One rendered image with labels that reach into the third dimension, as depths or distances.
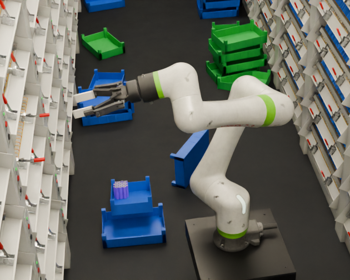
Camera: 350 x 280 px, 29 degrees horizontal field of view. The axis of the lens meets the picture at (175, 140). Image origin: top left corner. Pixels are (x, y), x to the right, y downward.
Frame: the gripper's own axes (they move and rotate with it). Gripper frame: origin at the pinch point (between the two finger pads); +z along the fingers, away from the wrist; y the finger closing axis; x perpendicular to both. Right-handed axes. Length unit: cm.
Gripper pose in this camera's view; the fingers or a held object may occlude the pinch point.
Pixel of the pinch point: (80, 105)
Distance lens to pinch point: 229.3
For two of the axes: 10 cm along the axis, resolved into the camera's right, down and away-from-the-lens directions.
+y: -1.0, -5.9, 8.0
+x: -2.3, -7.7, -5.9
